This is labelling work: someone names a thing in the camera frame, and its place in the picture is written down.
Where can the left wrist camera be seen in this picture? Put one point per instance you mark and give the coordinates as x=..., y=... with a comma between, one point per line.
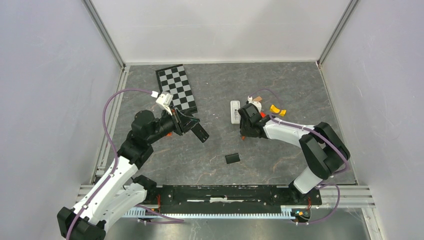
x=164, y=100

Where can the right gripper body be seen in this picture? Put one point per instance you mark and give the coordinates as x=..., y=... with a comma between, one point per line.
x=245, y=130

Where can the white remote control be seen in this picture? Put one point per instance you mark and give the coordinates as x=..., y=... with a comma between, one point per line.
x=234, y=114

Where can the checkered chess board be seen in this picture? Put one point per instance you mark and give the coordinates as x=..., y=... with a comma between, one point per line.
x=174, y=80

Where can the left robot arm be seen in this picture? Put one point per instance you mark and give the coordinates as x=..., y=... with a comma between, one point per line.
x=93, y=216

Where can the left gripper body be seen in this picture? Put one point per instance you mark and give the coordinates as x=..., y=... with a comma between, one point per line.
x=177, y=125

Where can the black battery cover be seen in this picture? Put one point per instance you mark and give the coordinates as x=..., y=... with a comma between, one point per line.
x=232, y=158

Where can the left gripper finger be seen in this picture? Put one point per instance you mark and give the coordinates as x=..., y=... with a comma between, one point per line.
x=187, y=115
x=193, y=126

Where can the yellow arch block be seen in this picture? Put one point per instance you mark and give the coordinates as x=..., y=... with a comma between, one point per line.
x=277, y=111

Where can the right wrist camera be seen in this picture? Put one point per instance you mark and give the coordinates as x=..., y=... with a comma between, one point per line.
x=257, y=104

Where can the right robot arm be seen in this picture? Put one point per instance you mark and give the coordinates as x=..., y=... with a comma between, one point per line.
x=324, y=151

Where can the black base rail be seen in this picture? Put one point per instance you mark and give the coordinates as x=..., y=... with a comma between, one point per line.
x=228, y=199

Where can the black remote control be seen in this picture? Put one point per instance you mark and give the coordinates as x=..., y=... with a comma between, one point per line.
x=200, y=133

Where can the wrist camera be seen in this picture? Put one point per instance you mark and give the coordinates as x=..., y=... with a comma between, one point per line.
x=257, y=104
x=164, y=100

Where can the brown wooden block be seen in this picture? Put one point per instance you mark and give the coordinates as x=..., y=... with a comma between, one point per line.
x=257, y=99

